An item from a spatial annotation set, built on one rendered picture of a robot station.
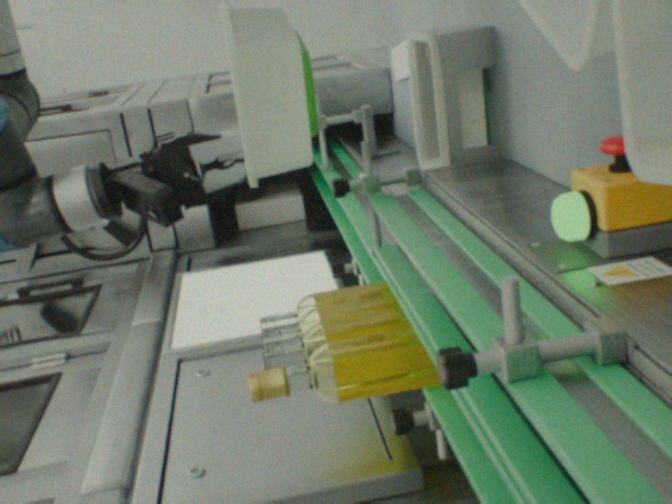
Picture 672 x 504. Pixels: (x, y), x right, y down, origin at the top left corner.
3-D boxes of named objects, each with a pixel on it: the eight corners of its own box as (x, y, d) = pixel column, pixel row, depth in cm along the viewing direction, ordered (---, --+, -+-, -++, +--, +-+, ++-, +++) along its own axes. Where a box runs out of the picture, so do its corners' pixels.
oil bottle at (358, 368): (482, 355, 97) (309, 387, 95) (478, 313, 95) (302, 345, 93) (497, 376, 92) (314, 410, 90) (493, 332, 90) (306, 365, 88)
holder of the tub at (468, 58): (473, 190, 137) (429, 197, 136) (460, 24, 129) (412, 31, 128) (506, 214, 121) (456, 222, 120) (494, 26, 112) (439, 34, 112)
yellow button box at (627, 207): (647, 226, 78) (572, 239, 77) (646, 150, 75) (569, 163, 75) (688, 247, 71) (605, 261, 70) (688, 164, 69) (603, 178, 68)
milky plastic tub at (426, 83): (467, 160, 135) (417, 168, 135) (456, 23, 129) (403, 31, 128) (501, 181, 119) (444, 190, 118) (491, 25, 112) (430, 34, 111)
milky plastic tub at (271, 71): (288, -11, 100) (218, -3, 99) (311, 25, 80) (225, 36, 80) (303, 123, 108) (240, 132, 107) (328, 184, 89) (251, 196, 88)
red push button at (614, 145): (592, 173, 74) (591, 137, 73) (634, 166, 74) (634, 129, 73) (612, 182, 70) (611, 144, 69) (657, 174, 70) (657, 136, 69)
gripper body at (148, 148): (186, 124, 102) (94, 151, 102) (184, 144, 94) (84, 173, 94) (206, 178, 105) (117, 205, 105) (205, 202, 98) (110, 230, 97)
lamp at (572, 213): (577, 231, 75) (546, 236, 75) (575, 184, 74) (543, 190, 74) (599, 244, 71) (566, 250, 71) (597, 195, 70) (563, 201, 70)
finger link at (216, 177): (265, 136, 102) (196, 156, 102) (268, 150, 97) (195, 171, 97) (272, 159, 104) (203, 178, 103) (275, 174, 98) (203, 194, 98)
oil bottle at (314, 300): (444, 306, 113) (297, 332, 112) (441, 269, 112) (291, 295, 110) (455, 321, 108) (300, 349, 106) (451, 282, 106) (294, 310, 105)
